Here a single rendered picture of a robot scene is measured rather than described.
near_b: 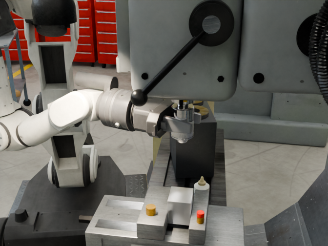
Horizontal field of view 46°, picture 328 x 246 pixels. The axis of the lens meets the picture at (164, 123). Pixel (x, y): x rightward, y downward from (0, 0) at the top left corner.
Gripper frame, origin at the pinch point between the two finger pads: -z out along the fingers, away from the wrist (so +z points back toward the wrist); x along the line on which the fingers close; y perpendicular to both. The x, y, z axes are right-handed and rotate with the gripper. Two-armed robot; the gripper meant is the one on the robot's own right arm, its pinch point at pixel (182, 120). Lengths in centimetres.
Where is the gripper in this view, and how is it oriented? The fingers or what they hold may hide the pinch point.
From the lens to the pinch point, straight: 81.1
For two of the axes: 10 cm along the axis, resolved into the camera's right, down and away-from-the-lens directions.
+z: -9.1, -1.8, 3.7
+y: -0.1, 9.1, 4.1
